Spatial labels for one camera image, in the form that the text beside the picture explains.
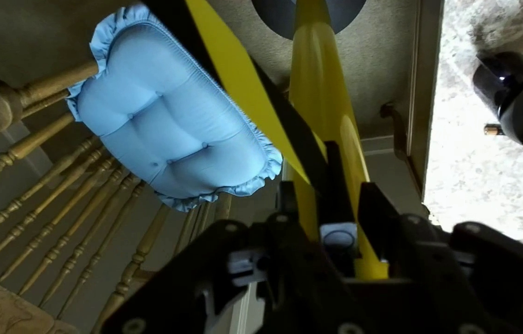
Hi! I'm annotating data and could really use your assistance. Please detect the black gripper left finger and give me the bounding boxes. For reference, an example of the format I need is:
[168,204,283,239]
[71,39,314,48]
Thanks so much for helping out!
[323,139,360,248]

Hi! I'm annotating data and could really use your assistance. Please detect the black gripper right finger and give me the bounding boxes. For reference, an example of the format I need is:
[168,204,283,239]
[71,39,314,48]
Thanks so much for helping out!
[359,180,407,261]

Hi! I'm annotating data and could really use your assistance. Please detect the yellow pole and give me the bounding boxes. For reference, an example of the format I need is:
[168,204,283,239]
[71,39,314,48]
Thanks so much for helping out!
[288,0,392,282]

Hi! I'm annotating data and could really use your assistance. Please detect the marble top side table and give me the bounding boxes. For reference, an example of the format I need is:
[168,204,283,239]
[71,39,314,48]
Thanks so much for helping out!
[379,0,523,245]

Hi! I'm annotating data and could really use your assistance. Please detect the black mug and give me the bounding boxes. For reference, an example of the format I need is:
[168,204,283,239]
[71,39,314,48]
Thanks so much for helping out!
[472,50,523,152]

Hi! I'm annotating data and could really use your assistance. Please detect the blue seat cushion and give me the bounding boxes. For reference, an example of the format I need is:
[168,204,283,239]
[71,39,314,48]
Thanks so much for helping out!
[66,2,286,213]

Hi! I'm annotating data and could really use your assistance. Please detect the wooden spindle chair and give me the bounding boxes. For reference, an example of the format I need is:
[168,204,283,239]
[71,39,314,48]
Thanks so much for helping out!
[0,57,234,334]

